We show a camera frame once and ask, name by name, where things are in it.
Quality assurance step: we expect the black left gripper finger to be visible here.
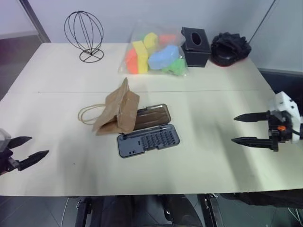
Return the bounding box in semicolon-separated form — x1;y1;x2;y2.
17;150;50;171
9;136;33;149

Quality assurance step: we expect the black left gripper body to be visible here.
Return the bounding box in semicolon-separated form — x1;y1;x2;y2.
0;148;19;175

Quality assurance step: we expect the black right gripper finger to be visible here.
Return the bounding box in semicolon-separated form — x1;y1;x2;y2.
231;136;279;152
233;113;270;123

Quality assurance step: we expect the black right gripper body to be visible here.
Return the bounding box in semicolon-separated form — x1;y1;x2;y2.
266;110;294;144

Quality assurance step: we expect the grey screwdriver bit case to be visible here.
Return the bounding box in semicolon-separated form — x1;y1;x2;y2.
117;103;182;158

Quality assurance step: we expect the black crumpled cap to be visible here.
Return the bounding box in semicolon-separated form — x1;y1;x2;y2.
210;32;252;68

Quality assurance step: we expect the black table leg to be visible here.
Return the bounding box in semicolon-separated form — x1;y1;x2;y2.
75;196;93;227
198;193;220;227

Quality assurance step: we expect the black tissue box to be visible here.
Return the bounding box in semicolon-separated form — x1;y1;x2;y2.
181;26;212;68

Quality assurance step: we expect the green sponge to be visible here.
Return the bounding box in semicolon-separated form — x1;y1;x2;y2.
163;58;187;76

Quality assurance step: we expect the thin dark slanted rod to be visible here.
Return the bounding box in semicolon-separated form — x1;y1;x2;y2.
250;0;277;40

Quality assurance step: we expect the brown paper bag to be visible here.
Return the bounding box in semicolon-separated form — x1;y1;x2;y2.
78;77;140;137

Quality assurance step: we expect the blue sponge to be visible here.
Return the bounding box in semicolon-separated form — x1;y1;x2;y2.
148;45;180;71

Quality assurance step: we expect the red-orange sponge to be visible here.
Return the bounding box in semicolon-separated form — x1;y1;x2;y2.
159;34;177;47

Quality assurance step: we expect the yellow-green round sponge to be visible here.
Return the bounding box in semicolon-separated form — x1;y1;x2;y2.
143;32;160;52

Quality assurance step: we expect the yellow rectangular sponge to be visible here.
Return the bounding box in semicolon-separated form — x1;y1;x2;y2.
132;40;149;73

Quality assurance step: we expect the orange sponge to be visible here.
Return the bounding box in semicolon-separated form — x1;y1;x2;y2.
126;48;139;74

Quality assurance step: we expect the clear plastic bag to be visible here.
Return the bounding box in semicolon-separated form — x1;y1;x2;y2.
117;20;190;77

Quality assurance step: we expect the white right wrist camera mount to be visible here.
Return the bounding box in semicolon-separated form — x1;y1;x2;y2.
268;91;303;144

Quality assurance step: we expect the dark slim screwdriver handle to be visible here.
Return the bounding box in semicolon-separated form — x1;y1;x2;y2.
122;126;174;140

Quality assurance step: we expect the black wire head stand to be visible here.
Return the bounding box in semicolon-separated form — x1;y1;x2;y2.
64;10;105;63

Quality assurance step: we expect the dark door frame post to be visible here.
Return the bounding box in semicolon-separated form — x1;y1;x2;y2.
22;0;52;44

